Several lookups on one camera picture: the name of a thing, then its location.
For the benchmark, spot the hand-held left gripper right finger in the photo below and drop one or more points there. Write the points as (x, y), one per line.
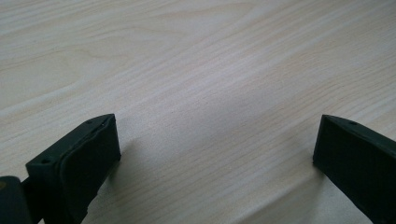
(358, 165)

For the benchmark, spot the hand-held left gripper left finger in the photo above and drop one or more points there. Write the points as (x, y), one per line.
(81, 168)

